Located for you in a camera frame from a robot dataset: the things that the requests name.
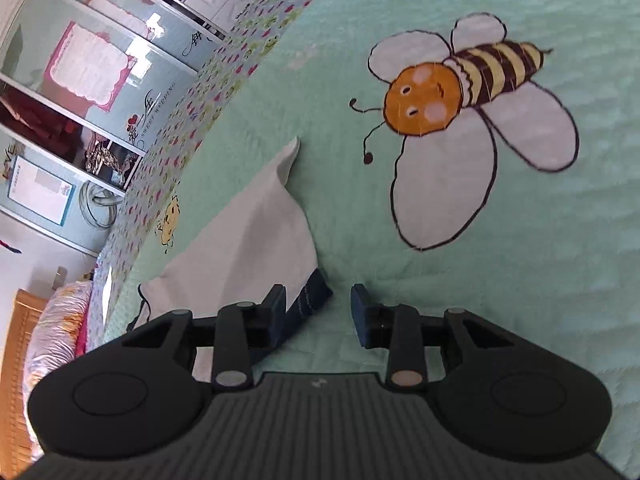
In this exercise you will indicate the sliding door wardrobe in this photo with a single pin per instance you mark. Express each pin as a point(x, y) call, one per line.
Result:
point(30, 45)

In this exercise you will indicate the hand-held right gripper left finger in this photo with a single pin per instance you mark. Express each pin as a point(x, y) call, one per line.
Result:
point(277, 312)

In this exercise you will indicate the red blanket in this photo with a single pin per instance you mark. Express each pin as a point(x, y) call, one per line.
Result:
point(82, 332)

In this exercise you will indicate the mint bee print quilted bedspread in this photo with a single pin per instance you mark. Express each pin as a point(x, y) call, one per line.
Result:
point(550, 260)

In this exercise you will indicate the floral rolled duvet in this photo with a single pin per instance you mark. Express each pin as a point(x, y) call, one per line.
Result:
point(55, 355)

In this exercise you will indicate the pink framed poster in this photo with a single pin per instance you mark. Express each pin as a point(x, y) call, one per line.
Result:
point(87, 65)

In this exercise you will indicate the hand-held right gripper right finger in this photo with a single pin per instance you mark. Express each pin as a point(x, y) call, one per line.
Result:
point(359, 316)

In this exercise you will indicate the red hanging ornament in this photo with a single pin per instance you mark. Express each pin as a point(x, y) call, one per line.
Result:
point(10, 247)

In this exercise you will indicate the blue framed poster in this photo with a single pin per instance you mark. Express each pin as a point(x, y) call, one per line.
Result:
point(42, 190)

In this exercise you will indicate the wooden headboard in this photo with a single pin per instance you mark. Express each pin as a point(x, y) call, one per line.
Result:
point(12, 360)

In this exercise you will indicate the wall outlet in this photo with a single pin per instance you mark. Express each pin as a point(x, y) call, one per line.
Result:
point(60, 278)

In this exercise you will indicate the white t-shirt with navy trim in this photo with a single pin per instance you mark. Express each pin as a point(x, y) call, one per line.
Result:
point(250, 240)

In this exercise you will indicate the pile of clothes in wardrobe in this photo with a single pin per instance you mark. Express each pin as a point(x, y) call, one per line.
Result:
point(75, 135)

